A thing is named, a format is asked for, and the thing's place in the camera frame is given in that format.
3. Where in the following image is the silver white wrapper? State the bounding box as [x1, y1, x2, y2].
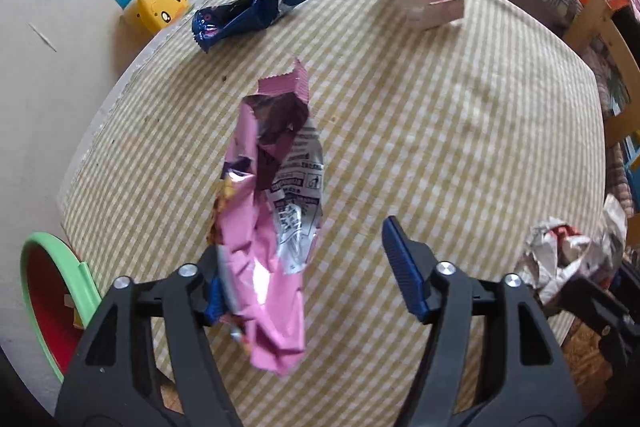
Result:
[515, 193, 628, 305]

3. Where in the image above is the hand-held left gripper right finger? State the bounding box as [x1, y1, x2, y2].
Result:
[381, 216, 586, 427]

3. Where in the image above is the dark blue snack wrapper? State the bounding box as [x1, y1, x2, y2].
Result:
[191, 0, 316, 54]

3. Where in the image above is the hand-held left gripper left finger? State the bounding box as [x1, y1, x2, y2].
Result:
[55, 247, 241, 427]

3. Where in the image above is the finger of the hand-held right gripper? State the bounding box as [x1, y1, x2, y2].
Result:
[560, 264, 640, 388]

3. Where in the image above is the yellow striped tablecloth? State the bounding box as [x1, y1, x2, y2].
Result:
[57, 0, 621, 427]

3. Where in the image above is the green bucket with red inside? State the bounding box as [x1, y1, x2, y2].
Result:
[20, 232, 103, 383]

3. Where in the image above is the yellow duck toy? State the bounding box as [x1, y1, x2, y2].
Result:
[122, 0, 191, 32]

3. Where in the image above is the wooden chair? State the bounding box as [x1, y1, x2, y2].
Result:
[565, 0, 640, 158]

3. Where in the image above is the pink silver snack wrapper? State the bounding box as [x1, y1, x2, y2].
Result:
[207, 57, 326, 375]

